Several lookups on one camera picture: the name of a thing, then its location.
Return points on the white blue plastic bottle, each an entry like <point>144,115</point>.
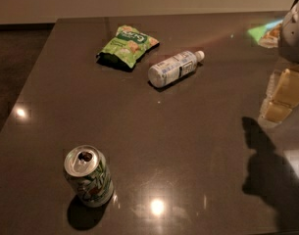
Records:
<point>174,68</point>

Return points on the green snack packet at edge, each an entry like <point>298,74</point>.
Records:
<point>266,35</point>

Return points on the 7up soda can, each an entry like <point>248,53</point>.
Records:
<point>86,170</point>

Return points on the green chip bag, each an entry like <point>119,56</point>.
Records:
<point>126,48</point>

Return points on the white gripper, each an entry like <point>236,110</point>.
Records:
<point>294,38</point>

